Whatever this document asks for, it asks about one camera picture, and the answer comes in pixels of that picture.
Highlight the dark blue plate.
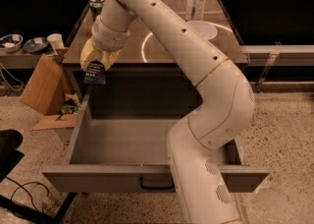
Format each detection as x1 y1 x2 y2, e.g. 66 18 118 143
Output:
23 37 49 54

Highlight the white paper cup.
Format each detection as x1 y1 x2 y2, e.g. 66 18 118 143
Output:
47 33 64 50

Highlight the black chair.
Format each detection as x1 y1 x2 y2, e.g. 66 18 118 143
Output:
0 130 24 182

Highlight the blue patterned bowl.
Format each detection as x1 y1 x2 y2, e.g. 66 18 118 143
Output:
0 34 24 53

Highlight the green soda can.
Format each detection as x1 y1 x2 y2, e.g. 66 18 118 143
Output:
89 0 105 19

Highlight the white ceramic bowl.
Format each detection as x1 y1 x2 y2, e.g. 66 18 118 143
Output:
188 21 218 40

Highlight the black drawer handle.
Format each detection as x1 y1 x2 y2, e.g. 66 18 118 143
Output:
139 177 175 191

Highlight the green snack package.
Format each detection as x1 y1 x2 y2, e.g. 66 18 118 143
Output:
61 104 79 115

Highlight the dark blue rxbar wrapper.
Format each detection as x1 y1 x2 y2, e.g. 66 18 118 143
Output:
84 61 106 85

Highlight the open grey top drawer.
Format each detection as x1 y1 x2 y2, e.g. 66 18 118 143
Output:
42 88 269 193

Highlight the black floor cable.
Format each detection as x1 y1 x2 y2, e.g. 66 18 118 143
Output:
4 176 53 212

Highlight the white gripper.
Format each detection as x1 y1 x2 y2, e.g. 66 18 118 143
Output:
79 17 131 71

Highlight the flat cardboard piece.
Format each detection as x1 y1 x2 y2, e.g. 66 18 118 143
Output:
32 114 79 131

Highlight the low grey shelf bench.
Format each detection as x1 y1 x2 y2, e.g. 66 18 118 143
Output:
0 48 70 71

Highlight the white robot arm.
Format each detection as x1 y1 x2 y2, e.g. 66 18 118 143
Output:
80 0 255 224

